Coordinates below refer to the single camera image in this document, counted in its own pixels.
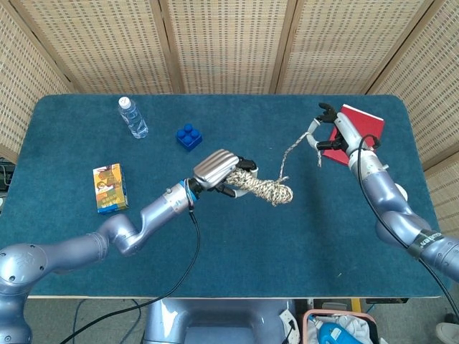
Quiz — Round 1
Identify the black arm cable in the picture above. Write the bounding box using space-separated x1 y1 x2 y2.
57 206 202 344
356 134 459 323

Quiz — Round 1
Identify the clear plastic water bottle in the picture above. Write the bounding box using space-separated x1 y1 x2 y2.
118 96 149 140

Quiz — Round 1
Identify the white paper cup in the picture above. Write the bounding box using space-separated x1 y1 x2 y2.
394 183 409 211

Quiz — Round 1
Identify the white power strip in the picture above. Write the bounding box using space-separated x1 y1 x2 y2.
279 310 301 340

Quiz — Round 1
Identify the colourful printed carton box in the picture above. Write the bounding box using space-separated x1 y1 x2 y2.
92 163 131 215

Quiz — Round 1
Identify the white shoe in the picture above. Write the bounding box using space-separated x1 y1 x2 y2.
435 322 459 344

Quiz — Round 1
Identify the white cloth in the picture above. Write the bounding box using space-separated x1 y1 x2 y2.
308 311 372 344

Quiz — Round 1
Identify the black equipment with cables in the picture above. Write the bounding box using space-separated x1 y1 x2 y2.
0 157 17 191

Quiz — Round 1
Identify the blue toy building block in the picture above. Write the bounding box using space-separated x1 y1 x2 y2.
175 123 204 153

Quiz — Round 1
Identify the woven bamboo folding screen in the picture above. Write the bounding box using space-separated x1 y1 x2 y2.
0 0 459 230

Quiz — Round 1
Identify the pink plastic basket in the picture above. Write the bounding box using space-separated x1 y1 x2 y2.
302 308 382 344

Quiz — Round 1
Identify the blue-grey robot torso base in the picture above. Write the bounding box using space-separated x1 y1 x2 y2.
142 299 298 344

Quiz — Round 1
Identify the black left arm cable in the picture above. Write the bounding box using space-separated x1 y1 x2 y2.
57 206 202 344

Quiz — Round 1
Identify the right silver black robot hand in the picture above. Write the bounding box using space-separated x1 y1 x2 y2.
307 102 363 168

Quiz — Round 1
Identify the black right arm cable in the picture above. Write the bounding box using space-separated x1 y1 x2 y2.
356 134 459 323

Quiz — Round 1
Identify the blue plastic bottle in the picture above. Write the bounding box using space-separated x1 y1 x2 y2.
315 320 354 344

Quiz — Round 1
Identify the beige braided rope bundle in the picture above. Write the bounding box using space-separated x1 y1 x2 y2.
224 131 323 208

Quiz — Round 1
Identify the red notebook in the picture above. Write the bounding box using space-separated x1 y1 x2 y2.
322 103 386 168

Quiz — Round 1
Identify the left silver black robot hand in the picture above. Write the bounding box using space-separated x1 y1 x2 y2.
188 149 258 199

